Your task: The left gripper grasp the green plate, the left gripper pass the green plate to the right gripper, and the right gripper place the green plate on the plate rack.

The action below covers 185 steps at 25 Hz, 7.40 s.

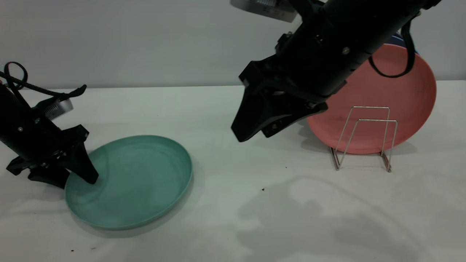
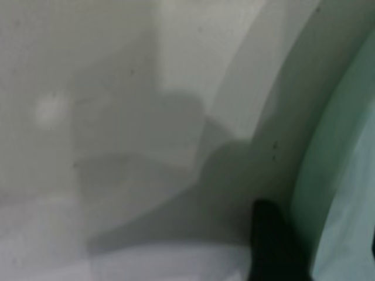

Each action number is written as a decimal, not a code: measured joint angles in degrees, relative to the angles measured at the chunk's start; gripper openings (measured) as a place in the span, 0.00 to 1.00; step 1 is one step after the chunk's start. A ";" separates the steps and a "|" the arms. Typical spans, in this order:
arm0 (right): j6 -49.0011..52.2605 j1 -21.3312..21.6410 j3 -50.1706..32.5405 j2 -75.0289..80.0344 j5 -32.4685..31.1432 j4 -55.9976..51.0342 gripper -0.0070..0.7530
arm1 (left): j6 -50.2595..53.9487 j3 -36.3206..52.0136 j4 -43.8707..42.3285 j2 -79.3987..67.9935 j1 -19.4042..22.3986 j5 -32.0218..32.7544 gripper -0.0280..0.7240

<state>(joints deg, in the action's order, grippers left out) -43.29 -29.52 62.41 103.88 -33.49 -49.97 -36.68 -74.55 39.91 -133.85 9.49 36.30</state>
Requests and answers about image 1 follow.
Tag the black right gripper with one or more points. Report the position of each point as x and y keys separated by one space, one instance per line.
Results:
x=313 y=65

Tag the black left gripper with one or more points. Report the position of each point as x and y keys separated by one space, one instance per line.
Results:
x=36 y=142

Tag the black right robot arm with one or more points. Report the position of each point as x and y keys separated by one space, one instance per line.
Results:
x=382 y=22

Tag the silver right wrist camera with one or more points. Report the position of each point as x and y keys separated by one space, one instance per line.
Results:
x=265 y=9

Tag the navy blue plate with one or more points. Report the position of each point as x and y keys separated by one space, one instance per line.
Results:
x=396 y=39

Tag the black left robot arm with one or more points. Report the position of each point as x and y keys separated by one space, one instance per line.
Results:
x=5 y=109

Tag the green plate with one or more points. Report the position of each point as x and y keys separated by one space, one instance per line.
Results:
x=145 y=182

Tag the red plate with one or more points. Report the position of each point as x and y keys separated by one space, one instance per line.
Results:
x=400 y=102

